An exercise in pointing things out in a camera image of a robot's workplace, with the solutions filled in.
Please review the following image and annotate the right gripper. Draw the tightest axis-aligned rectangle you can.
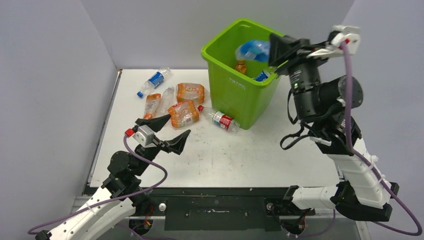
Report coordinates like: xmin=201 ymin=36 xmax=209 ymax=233
xmin=264 ymin=34 xmax=325 ymax=119

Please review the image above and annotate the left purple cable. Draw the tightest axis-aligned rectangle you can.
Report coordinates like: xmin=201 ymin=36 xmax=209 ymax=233
xmin=27 ymin=135 xmax=169 ymax=240

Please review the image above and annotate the orange crushed bottle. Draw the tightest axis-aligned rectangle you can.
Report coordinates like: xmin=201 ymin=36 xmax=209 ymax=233
xmin=176 ymin=83 xmax=206 ymax=105
xmin=167 ymin=100 xmax=200 ymax=129

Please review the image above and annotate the crushed blue label bottle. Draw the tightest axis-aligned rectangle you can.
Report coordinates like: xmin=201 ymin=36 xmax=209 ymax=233
xmin=235 ymin=39 xmax=270 ymax=63

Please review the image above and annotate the small orange label bottle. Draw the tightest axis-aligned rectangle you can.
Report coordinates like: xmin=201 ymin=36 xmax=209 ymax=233
xmin=143 ymin=93 xmax=162 ymax=120

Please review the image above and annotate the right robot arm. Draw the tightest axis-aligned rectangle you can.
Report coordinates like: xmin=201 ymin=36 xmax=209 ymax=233
xmin=268 ymin=30 xmax=399 ymax=222

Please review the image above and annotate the red label bottle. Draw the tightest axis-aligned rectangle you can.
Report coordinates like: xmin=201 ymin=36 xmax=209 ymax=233
xmin=197 ymin=105 xmax=240 ymax=133

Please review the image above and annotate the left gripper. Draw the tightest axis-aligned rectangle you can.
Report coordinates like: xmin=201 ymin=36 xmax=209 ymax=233
xmin=132 ymin=114 xmax=190 ymax=176

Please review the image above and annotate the clear bottle no label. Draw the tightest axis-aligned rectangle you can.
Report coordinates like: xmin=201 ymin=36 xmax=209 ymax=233
xmin=155 ymin=86 xmax=175 ymax=117

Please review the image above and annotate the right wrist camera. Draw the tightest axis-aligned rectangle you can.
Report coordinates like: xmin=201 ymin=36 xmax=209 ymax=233
xmin=306 ymin=25 xmax=361 ymax=59

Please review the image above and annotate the pepsi bottle blue cap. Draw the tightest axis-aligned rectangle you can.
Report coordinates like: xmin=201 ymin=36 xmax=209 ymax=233
xmin=254 ymin=67 xmax=275 ymax=82

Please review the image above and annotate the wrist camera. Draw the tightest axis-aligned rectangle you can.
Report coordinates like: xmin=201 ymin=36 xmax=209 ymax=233
xmin=306 ymin=25 xmax=361 ymax=59
xmin=124 ymin=125 xmax=155 ymax=148

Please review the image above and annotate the green plastic bin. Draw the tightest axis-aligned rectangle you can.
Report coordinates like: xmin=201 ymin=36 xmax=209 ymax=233
xmin=201 ymin=18 xmax=282 ymax=130

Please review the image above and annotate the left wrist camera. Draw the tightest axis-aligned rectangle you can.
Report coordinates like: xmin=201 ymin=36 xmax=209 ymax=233
xmin=124 ymin=125 xmax=155 ymax=148

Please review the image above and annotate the orange crushed bottle top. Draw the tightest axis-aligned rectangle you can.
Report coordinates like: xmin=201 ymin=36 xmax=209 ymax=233
xmin=176 ymin=83 xmax=206 ymax=105

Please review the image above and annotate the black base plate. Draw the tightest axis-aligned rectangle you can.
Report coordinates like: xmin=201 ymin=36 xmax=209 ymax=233
xmin=82 ymin=187 xmax=349 ymax=232

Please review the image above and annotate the orange juice bottle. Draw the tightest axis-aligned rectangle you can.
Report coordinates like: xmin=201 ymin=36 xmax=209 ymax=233
xmin=234 ymin=59 xmax=248 ymax=75

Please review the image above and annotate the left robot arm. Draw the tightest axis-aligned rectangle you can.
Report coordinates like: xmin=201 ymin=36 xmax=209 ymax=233
xmin=27 ymin=114 xmax=191 ymax=240

